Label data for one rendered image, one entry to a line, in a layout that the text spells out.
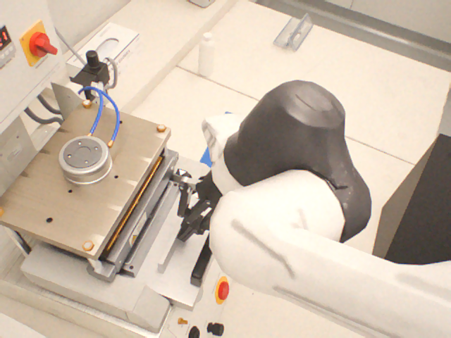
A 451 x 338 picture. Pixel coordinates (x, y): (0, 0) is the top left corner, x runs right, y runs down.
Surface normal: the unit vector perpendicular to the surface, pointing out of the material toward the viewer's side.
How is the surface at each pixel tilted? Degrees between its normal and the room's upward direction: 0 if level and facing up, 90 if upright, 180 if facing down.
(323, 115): 18
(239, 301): 0
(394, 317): 76
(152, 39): 0
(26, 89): 90
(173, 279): 0
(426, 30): 90
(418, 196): 43
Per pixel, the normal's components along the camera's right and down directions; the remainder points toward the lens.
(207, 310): 0.88, 0.04
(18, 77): 0.94, 0.32
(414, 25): -0.46, 0.70
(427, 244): -0.22, 0.07
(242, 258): -0.58, 0.28
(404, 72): 0.07, -0.58
